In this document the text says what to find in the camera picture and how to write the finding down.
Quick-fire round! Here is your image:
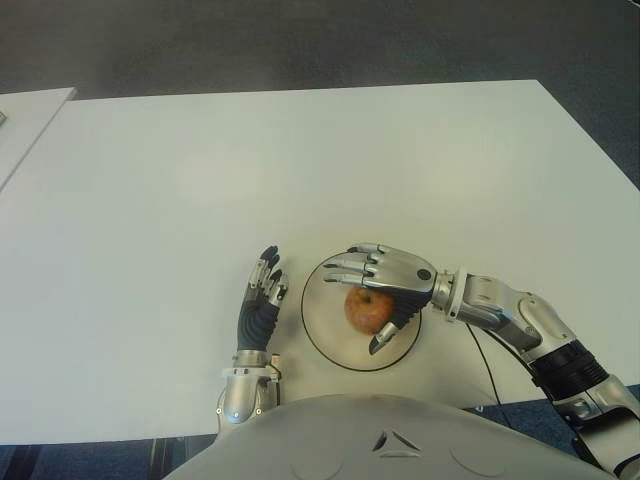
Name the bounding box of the grey robot torso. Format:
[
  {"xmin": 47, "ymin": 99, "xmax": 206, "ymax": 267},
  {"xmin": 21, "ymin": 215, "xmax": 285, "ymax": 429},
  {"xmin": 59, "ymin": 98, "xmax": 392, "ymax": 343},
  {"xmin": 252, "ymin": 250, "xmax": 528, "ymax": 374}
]
[{"xmin": 162, "ymin": 393, "xmax": 619, "ymax": 480}]

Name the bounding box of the white plate with black rim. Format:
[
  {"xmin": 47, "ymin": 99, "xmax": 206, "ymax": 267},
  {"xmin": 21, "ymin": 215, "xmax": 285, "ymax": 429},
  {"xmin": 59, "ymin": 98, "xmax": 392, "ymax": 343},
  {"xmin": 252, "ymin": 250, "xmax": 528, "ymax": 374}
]
[{"xmin": 300, "ymin": 251, "xmax": 424, "ymax": 372}]

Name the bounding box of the red yellow apple with sticker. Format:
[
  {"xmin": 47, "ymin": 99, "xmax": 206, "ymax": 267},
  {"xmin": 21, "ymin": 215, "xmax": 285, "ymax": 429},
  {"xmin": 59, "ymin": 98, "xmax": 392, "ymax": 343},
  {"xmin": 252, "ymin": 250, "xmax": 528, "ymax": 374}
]
[{"xmin": 344, "ymin": 287, "xmax": 396, "ymax": 335}]

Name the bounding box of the white side table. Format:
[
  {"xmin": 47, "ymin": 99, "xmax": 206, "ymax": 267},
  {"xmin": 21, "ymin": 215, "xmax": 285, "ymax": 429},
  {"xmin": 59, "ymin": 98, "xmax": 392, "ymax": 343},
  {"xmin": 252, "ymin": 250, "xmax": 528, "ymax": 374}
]
[{"xmin": 0, "ymin": 87, "xmax": 77, "ymax": 194}]

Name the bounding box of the thin black cable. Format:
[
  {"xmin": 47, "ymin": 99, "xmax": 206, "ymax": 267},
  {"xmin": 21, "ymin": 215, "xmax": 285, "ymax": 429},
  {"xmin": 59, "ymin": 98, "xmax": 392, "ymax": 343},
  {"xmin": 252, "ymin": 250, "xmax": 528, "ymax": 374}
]
[{"xmin": 467, "ymin": 322, "xmax": 511, "ymax": 431}]

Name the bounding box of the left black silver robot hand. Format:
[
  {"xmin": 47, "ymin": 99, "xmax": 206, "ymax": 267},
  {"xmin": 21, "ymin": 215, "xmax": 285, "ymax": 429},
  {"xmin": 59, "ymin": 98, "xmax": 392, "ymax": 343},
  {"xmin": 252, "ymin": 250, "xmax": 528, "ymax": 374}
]
[{"xmin": 234, "ymin": 244, "xmax": 291, "ymax": 354}]

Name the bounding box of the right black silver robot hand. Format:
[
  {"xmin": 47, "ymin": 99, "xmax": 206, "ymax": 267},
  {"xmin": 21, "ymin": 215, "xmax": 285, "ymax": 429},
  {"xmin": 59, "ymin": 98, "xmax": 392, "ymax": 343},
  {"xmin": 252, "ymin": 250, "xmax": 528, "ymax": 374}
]
[{"xmin": 322, "ymin": 242, "xmax": 439, "ymax": 357}]

